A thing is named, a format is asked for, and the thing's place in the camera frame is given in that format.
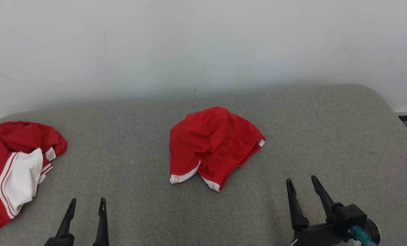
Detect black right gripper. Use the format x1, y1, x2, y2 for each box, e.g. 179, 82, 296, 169
286, 176, 351, 246

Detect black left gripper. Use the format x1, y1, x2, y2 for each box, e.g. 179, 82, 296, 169
44, 197, 109, 246

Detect red and white shirt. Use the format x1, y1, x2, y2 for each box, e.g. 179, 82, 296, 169
0, 121, 68, 232

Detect red shorts with white trim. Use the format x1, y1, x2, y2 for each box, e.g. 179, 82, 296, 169
169, 106, 266, 192

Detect teal right camera cable plug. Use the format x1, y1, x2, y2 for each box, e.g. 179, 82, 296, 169
348, 225, 378, 246

